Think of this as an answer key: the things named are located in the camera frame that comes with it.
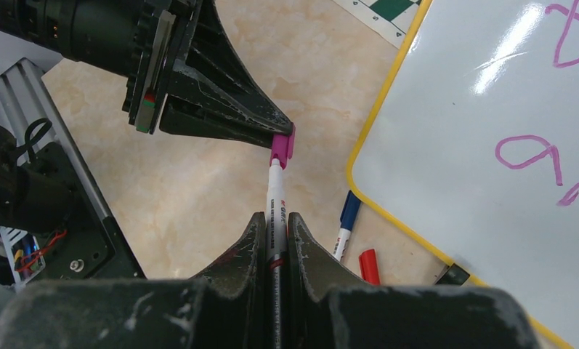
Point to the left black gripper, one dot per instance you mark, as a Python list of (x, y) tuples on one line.
[(185, 78)]

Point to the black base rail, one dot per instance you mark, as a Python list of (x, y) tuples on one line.
[(54, 221)]

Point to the purple whiteboard marker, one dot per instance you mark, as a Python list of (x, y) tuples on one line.
[(276, 248)]

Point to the red whiteboard marker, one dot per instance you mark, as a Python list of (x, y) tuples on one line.
[(369, 267)]

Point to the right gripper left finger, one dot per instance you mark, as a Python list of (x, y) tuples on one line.
[(231, 312)]

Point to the blue whiteboard marker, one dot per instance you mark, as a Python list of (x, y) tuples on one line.
[(348, 218)]

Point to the purple marker cap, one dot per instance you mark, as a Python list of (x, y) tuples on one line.
[(282, 148)]

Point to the whiteboard wire stand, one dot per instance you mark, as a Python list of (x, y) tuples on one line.
[(453, 275)]

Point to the green white chessboard mat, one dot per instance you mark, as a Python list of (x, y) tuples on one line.
[(390, 19)]

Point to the yellow framed whiteboard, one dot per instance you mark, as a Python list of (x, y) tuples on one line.
[(472, 148)]

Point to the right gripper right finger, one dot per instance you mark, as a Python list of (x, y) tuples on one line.
[(323, 285)]

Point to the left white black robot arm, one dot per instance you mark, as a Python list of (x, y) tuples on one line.
[(93, 32)]

